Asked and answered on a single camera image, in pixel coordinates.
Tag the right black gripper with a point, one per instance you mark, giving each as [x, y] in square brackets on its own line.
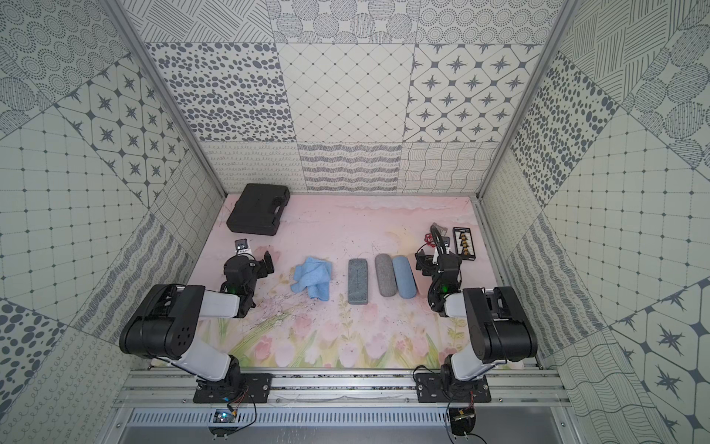
[427, 261]

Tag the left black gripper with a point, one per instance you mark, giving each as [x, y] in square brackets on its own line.
[263, 266]

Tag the blue eyeglass case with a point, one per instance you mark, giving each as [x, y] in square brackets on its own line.
[404, 277]

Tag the blue microfiber cloth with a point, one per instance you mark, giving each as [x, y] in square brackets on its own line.
[314, 276]

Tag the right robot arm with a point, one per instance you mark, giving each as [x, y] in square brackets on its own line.
[499, 329]

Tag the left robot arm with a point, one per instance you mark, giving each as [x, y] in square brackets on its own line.
[165, 324]

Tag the black plastic tool case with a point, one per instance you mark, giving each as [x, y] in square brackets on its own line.
[259, 209]

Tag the black box with figures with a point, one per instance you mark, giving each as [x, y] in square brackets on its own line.
[465, 243]

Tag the left controller board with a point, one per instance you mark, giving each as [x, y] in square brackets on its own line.
[223, 424]

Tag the controller board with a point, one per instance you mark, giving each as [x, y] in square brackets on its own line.
[462, 421]
[223, 424]

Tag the right controller board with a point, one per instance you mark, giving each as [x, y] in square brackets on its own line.
[462, 421]

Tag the white vent grille strip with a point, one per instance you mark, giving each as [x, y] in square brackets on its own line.
[298, 417]

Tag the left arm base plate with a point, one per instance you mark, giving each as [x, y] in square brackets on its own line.
[232, 388]

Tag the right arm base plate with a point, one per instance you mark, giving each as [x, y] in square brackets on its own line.
[452, 387]

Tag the aluminium rail frame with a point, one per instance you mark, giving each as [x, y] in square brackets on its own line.
[167, 387]

